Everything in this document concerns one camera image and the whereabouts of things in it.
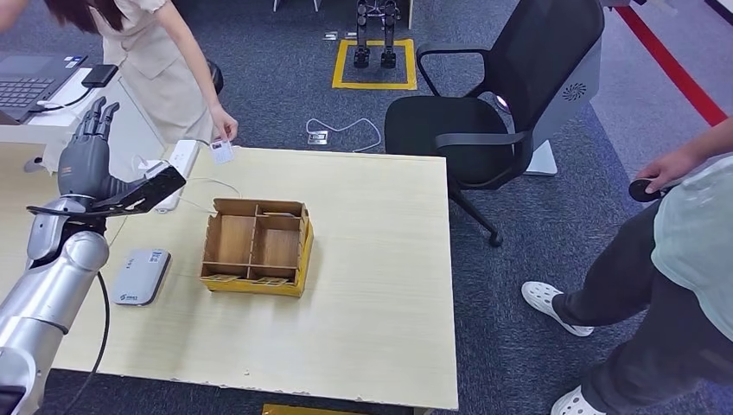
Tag white power strip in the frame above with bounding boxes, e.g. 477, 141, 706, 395
153, 139, 200, 214

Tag white chair legs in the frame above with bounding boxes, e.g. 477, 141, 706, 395
272, 0, 321, 13

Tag dark grey laptop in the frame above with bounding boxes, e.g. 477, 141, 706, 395
0, 52, 88, 125

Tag white crumpled bag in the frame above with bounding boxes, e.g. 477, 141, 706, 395
41, 140, 75, 175

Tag black round controller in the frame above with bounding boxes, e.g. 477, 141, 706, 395
628, 179, 662, 203

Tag person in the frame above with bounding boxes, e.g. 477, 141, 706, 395
42, 0, 239, 144
520, 117, 733, 415

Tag white perforated shoe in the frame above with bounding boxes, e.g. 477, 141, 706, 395
520, 281, 595, 338
551, 386, 605, 415

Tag thin white charger cable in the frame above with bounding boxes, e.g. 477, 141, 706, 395
171, 177, 243, 216

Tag yellow tape strip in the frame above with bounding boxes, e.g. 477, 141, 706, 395
262, 404, 356, 415

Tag black hub cable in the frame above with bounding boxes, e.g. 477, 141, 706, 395
29, 86, 94, 114

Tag black robot legs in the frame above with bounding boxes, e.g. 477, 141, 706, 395
352, 0, 399, 70

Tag white ID card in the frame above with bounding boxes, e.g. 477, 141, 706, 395
208, 138, 235, 166

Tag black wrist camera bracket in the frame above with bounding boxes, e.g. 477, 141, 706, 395
27, 160, 188, 219

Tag person's right hand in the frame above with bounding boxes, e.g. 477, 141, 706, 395
635, 147, 703, 195

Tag black office chair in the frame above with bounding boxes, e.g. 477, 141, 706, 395
383, 0, 606, 248

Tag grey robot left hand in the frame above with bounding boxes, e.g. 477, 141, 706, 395
57, 96, 144, 202

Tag white desk stand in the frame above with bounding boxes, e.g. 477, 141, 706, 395
0, 68, 167, 186

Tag wooden compartment box yellow base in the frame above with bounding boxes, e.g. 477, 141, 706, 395
200, 198, 315, 299

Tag black adapter hub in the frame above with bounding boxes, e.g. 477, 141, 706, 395
80, 64, 119, 89

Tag grey card reader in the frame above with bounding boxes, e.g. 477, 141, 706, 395
110, 248, 172, 307

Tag black round stool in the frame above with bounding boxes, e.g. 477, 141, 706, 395
207, 60, 225, 96

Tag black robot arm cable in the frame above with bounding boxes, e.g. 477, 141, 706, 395
60, 271, 111, 415

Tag red floor tape line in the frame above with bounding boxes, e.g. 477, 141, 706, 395
614, 4, 731, 128

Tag white floor cable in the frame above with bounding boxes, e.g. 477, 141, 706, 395
304, 117, 383, 155

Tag white grey floor machine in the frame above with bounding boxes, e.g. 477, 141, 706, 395
492, 35, 604, 177

